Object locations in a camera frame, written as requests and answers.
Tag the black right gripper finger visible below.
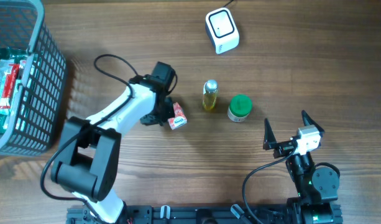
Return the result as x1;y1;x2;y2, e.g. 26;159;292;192
263;118;277;150
301;110;324;134

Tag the small red white carton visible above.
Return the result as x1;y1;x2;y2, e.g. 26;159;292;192
168;103;188;130

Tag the green lid white jar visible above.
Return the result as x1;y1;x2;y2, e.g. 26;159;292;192
227;95;253;123

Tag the yellow dish soap bottle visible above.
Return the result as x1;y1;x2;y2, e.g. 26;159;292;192
203;80;219;111

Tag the green foil packet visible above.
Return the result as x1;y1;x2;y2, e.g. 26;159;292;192
0;47;29;63

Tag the red white snack packet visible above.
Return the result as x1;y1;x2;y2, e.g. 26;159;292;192
0;59;21;115

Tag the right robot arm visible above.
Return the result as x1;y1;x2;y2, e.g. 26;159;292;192
263;111;343;224

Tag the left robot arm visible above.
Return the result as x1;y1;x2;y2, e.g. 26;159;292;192
48;62;177;223

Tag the white barcode scanner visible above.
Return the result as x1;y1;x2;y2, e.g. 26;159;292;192
205;7;239;55

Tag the grey plastic mesh basket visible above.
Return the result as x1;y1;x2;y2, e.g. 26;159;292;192
0;1;68;156

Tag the black right camera cable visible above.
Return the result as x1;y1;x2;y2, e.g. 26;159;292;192
241;147;298;224

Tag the black camera cable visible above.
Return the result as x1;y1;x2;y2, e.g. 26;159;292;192
40;54;138;224
241;147;298;224

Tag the black left camera cable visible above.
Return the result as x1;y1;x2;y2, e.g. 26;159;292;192
40;54;138;224

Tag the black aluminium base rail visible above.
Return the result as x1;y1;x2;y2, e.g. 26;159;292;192
65;203;343;224

